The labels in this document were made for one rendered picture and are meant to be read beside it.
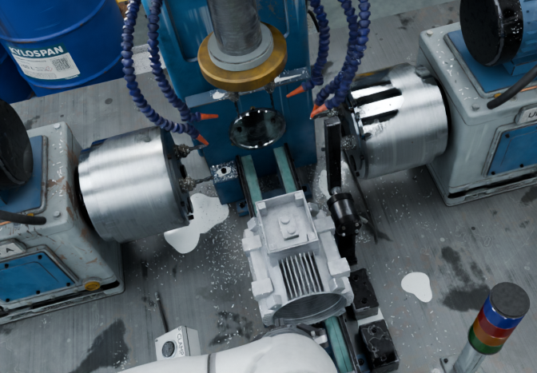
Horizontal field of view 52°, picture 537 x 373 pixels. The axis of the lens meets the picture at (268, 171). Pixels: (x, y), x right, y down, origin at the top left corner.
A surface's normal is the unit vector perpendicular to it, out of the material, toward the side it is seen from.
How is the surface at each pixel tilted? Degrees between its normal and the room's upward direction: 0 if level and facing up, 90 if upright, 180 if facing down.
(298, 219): 0
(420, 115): 40
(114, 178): 24
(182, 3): 90
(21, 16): 90
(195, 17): 90
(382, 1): 0
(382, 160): 80
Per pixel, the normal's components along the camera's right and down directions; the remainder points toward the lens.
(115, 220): 0.17, 0.53
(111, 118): -0.12, -0.57
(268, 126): 0.22, 0.78
